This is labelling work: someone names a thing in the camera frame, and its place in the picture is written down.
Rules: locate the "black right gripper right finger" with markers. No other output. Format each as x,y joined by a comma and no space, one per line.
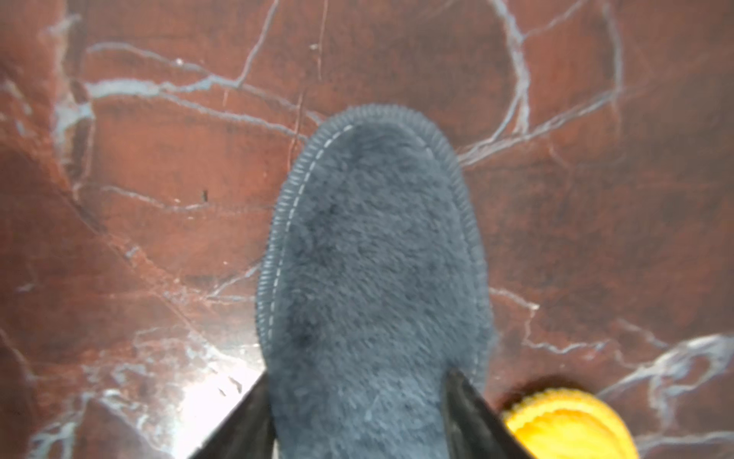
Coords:
472,429

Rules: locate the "yellow fuzzy insole right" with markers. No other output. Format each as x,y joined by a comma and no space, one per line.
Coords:
568,423

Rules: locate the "dark grey fuzzy insole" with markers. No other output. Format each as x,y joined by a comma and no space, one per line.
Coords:
373,286

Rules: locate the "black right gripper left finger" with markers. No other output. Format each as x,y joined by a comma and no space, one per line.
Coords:
247,433

